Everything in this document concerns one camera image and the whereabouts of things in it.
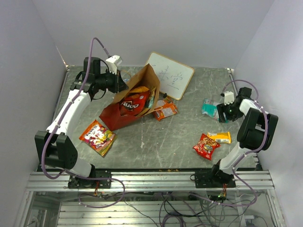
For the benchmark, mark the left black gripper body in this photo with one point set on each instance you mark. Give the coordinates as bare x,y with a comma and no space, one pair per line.
109,81

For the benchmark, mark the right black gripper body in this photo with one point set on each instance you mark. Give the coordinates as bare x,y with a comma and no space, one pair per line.
233,113

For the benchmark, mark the teal snack pouch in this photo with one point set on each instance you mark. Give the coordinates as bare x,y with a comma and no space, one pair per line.
209,108

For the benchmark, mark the red Doritos chips bag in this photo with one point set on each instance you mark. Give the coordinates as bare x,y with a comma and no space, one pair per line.
133,104

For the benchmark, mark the red brown paper bag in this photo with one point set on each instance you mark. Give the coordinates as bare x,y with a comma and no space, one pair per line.
111,117

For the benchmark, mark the brown gold snack bag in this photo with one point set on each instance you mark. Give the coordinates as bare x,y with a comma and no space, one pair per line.
150,99

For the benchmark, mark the orange Kettle chips bag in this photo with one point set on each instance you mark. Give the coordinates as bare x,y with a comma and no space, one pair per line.
139,89

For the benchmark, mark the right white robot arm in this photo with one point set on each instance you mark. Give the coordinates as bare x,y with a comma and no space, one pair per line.
255,133

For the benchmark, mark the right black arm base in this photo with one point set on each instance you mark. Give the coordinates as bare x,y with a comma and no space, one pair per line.
207,178

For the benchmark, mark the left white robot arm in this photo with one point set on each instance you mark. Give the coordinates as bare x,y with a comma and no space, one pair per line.
54,146

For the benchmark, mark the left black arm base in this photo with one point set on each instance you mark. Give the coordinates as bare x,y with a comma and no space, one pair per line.
103,181

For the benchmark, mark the small red snack bag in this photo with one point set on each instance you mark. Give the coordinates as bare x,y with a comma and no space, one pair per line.
206,147

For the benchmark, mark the colourful candy bag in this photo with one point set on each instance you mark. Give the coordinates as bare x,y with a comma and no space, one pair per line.
98,137

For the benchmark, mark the yellow snack bar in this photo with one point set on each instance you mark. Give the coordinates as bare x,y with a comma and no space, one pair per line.
222,137

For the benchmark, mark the orange white snack pack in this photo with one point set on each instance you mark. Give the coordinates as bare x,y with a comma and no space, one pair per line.
164,108

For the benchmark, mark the small whiteboard with writing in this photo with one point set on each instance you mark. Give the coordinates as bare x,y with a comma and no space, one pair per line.
174,76

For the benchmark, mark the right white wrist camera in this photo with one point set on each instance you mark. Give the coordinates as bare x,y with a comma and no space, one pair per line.
229,97

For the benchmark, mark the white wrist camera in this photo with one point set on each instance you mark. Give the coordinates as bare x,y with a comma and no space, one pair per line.
113,62
229,97

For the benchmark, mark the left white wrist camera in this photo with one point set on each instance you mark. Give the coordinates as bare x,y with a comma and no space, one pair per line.
113,62

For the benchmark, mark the aluminium frame rail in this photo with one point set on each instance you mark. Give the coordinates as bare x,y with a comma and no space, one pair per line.
150,181

